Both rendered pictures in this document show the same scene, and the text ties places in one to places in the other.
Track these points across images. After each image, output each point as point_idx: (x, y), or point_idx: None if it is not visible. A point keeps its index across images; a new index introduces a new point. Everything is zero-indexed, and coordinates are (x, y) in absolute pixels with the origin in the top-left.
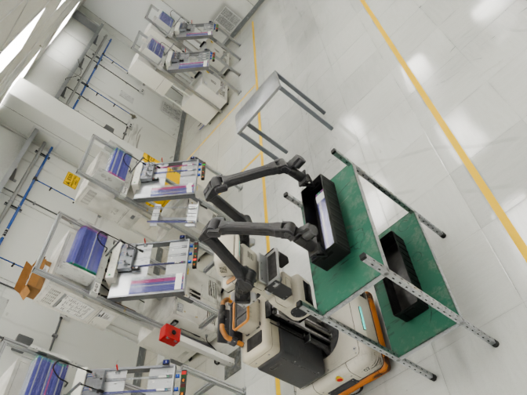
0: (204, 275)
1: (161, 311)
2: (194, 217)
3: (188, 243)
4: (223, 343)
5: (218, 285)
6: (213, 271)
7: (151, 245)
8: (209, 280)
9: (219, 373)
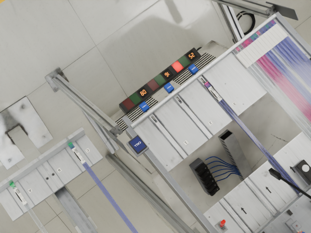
0: (124, 141)
1: (275, 137)
2: (55, 162)
3: (145, 114)
4: (216, 32)
5: (113, 119)
6: (55, 205)
7: (208, 212)
8: (123, 129)
9: (265, 2)
